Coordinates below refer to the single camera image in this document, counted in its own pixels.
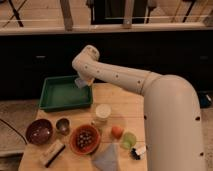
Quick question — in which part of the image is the blue yellow sponge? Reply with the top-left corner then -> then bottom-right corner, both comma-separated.
75,77 -> 93,88

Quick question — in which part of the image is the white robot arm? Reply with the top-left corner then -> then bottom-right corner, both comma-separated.
72,45 -> 206,171

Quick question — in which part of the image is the green plastic tray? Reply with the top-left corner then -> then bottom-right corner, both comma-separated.
39,75 -> 93,112

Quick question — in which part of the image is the white lidded jar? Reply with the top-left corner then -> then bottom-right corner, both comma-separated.
95,104 -> 111,121

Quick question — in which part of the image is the orange fruit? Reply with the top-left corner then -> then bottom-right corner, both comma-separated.
111,126 -> 124,139

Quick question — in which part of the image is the orange bowl with berries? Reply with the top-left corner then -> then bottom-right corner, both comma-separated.
69,124 -> 101,155

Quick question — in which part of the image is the small metal cup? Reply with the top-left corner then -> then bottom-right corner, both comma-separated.
56,118 -> 70,135

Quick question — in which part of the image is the green cup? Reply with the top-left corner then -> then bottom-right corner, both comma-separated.
121,132 -> 137,149

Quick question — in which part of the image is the grey blue cloth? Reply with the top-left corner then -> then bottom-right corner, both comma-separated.
92,144 -> 118,171

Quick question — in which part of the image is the white black dish brush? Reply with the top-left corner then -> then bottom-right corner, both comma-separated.
130,146 -> 146,160

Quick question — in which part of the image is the dark brown bowl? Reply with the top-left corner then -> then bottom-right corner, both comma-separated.
25,119 -> 53,145

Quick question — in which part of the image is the wooden block eraser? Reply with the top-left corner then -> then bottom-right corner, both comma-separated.
39,139 -> 65,168

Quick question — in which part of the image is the black floor cable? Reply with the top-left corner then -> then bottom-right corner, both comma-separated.
0,118 -> 28,145

